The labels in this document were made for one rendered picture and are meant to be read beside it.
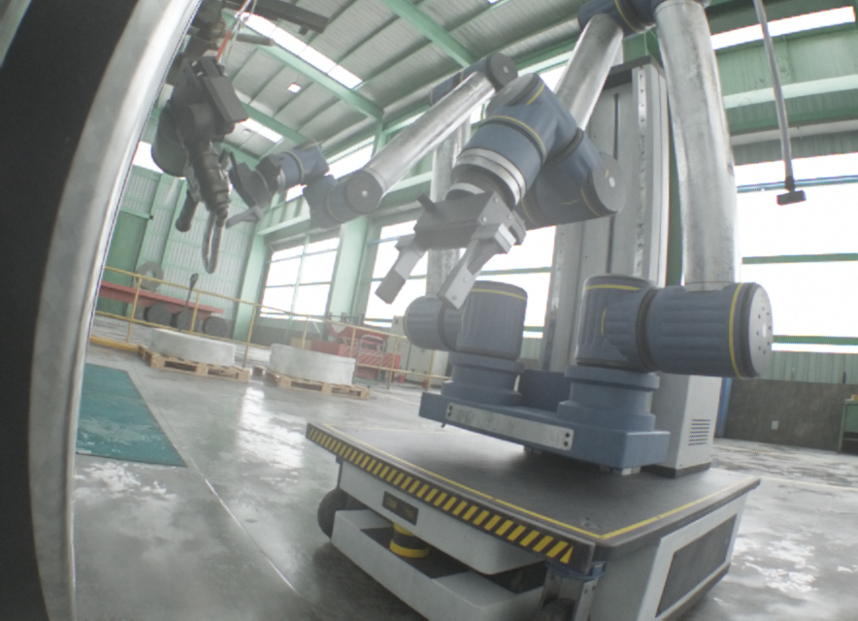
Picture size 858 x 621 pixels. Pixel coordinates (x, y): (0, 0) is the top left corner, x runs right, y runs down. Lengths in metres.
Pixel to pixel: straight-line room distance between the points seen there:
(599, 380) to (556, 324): 0.53
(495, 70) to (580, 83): 0.60
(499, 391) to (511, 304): 0.25
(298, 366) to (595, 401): 5.44
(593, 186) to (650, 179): 0.81
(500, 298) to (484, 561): 0.78
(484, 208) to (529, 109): 0.20
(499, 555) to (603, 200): 0.63
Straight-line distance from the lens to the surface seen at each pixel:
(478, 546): 0.91
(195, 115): 0.90
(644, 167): 1.59
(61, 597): 0.28
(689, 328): 1.01
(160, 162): 1.10
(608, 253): 1.63
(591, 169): 0.77
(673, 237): 4.30
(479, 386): 1.37
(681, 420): 1.50
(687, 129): 1.12
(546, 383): 1.48
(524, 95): 0.71
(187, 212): 1.15
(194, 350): 5.66
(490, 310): 1.39
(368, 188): 1.25
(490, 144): 0.65
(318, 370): 6.30
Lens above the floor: 0.57
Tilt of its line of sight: 8 degrees up
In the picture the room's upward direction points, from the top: 10 degrees clockwise
